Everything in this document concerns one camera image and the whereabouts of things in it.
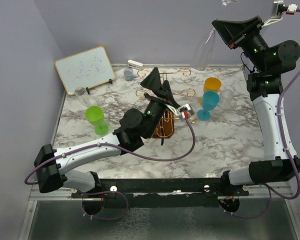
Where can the gold wire wine glass rack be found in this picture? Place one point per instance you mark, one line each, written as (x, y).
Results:
(166, 126)

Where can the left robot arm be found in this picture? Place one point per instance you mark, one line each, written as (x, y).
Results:
(56, 168)

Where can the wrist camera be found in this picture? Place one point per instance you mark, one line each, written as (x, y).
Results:
(279, 9)
(185, 111)

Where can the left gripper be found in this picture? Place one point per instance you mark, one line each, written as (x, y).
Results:
(153, 83)

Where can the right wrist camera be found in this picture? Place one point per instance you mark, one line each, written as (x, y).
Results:
(279, 9)

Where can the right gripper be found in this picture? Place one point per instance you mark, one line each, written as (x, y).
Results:
(229, 29)

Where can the small whiteboard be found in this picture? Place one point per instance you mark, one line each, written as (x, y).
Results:
(87, 69)

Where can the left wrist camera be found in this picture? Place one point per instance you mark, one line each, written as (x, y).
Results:
(185, 111)

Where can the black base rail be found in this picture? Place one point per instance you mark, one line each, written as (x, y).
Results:
(172, 192)

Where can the green plastic goblet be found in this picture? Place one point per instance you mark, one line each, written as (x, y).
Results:
(95, 116)

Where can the blue plastic goblet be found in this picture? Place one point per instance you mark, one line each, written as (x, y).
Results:
(210, 100)

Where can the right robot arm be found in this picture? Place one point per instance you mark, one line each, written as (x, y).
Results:
(281, 162)

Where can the small blue cup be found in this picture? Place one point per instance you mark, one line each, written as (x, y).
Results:
(128, 74)

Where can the orange plastic goblet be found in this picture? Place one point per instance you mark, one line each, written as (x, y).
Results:
(212, 84)

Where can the white eraser block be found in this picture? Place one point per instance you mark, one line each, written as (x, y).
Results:
(135, 64)

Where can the clear wine glass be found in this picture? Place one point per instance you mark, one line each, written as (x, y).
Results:
(204, 51)
(82, 96)
(225, 100)

